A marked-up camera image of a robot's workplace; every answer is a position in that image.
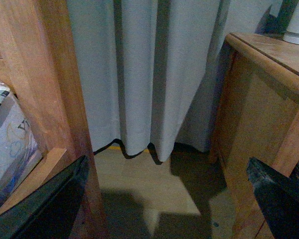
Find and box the wooden bed frame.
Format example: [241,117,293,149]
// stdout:
[0,0,109,239]

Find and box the patterned bed sheet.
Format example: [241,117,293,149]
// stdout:
[0,82,41,207]

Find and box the wooden nightstand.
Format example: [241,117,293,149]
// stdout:
[210,33,299,239]

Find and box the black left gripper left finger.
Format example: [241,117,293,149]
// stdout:
[0,156,89,239]

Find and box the grey-green fabric curtain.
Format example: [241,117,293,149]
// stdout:
[66,0,294,162]

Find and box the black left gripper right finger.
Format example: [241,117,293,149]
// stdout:
[246,157,299,239]

